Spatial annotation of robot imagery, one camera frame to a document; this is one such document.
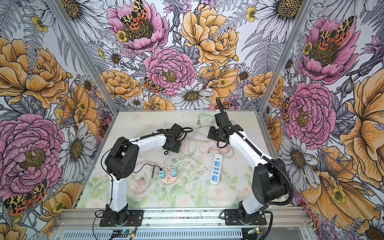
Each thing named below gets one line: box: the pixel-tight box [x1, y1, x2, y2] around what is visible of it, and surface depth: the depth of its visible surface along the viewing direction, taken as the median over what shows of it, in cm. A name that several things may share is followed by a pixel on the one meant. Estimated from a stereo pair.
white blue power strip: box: [210, 153, 223, 184], surface depth 91 cm
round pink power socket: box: [160, 166, 178, 185], surface depth 87 cm
